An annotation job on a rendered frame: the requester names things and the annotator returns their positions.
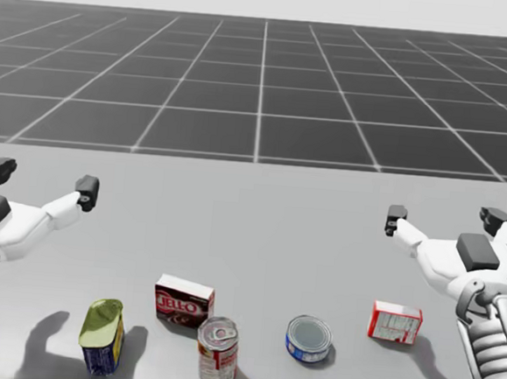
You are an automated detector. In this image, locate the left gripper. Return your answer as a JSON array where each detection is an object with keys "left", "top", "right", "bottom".
[{"left": 0, "top": 158, "right": 102, "bottom": 272}]

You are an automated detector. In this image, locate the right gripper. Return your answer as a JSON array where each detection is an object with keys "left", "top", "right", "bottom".
[{"left": 379, "top": 199, "right": 507, "bottom": 305}]

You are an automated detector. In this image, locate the green and blue rectangular can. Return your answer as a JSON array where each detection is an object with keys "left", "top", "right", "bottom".
[{"left": 74, "top": 295, "right": 128, "bottom": 379}]

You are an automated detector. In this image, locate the blue flat can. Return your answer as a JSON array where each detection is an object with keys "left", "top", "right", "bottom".
[{"left": 283, "top": 313, "right": 334, "bottom": 367}]

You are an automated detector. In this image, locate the red and white can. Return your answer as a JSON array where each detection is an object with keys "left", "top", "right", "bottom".
[{"left": 194, "top": 314, "right": 243, "bottom": 379}]

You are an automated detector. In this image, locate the red and white carton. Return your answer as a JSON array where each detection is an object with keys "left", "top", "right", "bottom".
[{"left": 367, "top": 298, "right": 426, "bottom": 347}]

